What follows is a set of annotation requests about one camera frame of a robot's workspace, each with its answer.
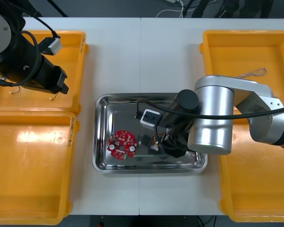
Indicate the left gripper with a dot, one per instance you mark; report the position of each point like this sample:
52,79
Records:
46,75

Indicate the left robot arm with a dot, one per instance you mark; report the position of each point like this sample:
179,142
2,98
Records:
9,52

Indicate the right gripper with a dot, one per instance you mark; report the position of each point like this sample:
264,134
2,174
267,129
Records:
177,128

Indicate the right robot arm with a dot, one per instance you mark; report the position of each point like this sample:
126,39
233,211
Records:
217,113

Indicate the round red circuit board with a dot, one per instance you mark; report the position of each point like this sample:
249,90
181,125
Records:
123,142

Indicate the yellow-orange plastic bin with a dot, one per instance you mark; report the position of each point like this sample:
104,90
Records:
255,189
239,54
68,71
30,170

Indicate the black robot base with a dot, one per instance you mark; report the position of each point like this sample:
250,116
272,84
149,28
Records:
144,221

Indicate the steel tray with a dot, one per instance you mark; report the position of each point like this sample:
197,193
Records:
123,111

